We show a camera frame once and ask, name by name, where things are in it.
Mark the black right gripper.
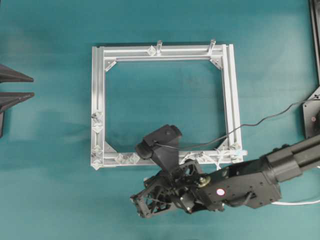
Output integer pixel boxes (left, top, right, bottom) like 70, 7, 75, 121
130, 159, 203, 219

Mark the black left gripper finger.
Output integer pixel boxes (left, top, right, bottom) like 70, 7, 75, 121
0, 92, 35, 113
0, 64, 34, 83

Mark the white cable with connector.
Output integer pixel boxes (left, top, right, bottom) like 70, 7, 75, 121
178, 148, 320, 206

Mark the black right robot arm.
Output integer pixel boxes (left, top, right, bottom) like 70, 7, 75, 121
130, 135, 320, 218

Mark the metal pin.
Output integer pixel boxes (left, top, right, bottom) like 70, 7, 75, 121
91, 111, 104, 125
207, 38, 216, 56
115, 153, 128, 165
91, 145, 104, 159
156, 40, 163, 56
91, 123, 104, 134

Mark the metal pin left lower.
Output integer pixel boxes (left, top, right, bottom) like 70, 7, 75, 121
91, 145, 104, 159

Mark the metal pin left upper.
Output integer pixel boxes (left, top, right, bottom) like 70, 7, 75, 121
91, 111, 104, 125

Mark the metal pin left middle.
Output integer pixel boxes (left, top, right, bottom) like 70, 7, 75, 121
91, 123, 104, 134

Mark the metal pin top left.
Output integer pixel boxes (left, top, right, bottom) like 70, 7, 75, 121
156, 40, 163, 56

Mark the metal pin top right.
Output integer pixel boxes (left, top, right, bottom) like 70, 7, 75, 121
207, 38, 216, 56

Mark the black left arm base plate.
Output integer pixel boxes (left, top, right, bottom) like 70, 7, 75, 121
0, 111, 5, 138

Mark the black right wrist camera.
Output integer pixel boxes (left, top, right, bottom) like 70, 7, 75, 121
135, 124, 182, 175

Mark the grey right camera cable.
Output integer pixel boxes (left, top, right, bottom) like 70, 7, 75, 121
152, 98, 316, 151

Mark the aluminium extrusion frame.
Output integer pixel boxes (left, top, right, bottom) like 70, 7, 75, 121
90, 44, 248, 170

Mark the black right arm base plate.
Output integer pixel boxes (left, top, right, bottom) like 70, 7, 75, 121
302, 87, 320, 139

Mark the dark aluminium rail top right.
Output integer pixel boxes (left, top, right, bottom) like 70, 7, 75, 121
308, 0, 320, 82

